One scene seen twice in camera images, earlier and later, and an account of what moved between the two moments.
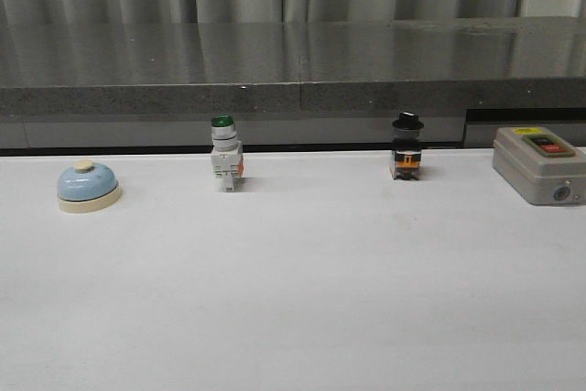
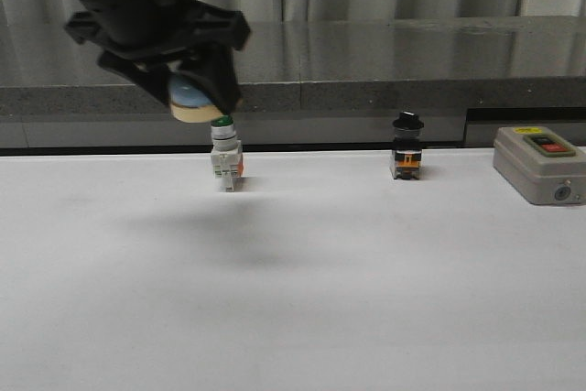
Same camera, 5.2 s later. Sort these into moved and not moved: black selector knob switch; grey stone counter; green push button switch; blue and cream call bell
Moved: blue and cream call bell
Not moved: grey stone counter; green push button switch; black selector knob switch
